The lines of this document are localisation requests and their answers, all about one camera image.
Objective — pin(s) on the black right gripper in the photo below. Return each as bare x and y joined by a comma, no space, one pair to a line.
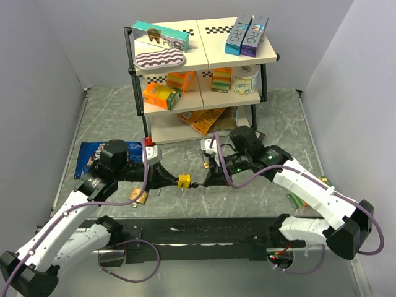
213,171

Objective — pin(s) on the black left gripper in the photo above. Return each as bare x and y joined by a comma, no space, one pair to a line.
158,177

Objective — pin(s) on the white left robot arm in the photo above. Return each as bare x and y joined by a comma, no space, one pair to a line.
36,267

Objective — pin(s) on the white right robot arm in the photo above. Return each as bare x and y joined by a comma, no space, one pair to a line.
344,224

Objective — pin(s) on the large brass padlock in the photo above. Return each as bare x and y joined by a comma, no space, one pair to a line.
138,197

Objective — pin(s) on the orange snack packet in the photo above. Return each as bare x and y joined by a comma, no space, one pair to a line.
201,121

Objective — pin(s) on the brown seed bag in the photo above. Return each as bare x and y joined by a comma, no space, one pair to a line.
226,121

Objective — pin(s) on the blue Doritos chip bag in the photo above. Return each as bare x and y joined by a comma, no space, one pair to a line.
90,152

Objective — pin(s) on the orange sponge box front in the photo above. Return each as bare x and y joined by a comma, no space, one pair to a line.
161,96

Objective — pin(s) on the orange sponge box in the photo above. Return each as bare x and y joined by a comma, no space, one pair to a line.
180,80
161,96

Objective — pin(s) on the beige three-tier shelf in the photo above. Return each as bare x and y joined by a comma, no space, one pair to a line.
206,52

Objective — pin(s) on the orange sponge pack on table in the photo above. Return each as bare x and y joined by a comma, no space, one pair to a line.
297,202

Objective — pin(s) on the colourful sponge stack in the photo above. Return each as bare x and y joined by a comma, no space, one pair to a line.
221,79

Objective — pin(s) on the orange sponge box rear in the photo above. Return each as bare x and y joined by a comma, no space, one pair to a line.
180,80

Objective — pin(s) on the toilet paper roll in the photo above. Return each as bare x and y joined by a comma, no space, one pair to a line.
244,79

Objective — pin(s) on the blue toothpaste box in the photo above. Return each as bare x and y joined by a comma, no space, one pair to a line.
237,34

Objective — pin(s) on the purple toothpaste box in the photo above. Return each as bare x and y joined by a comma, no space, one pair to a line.
254,35

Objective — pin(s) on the teal toothpaste box lying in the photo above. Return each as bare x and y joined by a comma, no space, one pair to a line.
163,37

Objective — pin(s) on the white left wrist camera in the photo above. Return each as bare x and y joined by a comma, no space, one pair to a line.
153,153

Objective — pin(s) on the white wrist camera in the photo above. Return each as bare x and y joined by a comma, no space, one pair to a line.
153,153
208,146

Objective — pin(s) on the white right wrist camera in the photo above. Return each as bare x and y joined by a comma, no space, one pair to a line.
208,146

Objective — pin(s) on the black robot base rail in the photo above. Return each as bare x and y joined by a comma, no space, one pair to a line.
149,239

